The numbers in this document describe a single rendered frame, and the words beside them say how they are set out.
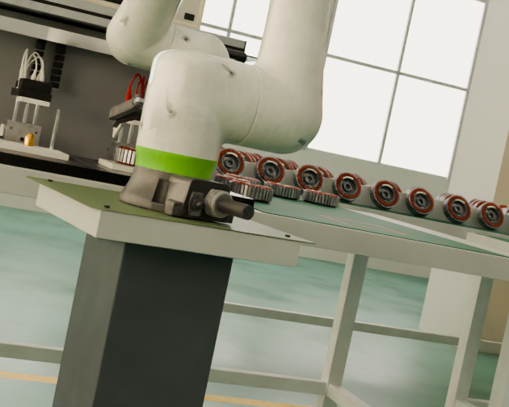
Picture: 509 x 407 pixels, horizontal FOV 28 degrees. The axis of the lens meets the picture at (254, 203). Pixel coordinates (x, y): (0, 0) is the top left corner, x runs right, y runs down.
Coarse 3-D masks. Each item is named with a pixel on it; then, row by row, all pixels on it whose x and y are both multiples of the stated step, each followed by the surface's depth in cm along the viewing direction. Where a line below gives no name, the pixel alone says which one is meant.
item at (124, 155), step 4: (116, 148) 219; (120, 148) 219; (124, 148) 217; (128, 148) 217; (132, 148) 223; (116, 152) 219; (120, 152) 217; (124, 152) 217; (128, 152) 216; (132, 152) 216; (116, 156) 218; (120, 156) 217; (124, 156) 217; (128, 156) 216; (132, 156) 216; (116, 160) 218; (120, 160) 217; (124, 160) 216; (128, 160) 216; (132, 160) 216; (124, 164) 217; (128, 164) 217; (132, 164) 216
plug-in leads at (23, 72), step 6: (24, 54) 223; (30, 60) 227; (36, 60) 224; (42, 60) 225; (24, 66) 227; (36, 66) 224; (42, 66) 225; (24, 72) 226; (42, 72) 225; (36, 78) 227; (42, 78) 224; (18, 84) 227
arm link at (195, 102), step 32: (160, 64) 153; (192, 64) 151; (224, 64) 154; (160, 96) 152; (192, 96) 151; (224, 96) 153; (256, 96) 155; (160, 128) 152; (192, 128) 152; (224, 128) 156; (160, 160) 152; (192, 160) 152
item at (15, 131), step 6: (6, 120) 225; (12, 120) 225; (6, 126) 223; (12, 126) 223; (18, 126) 224; (24, 126) 224; (30, 126) 224; (36, 126) 225; (6, 132) 223; (12, 132) 223; (18, 132) 224; (24, 132) 224; (30, 132) 225; (36, 132) 225; (6, 138) 223; (12, 138) 223; (18, 138) 224; (24, 138) 224; (36, 138) 225; (36, 144) 225
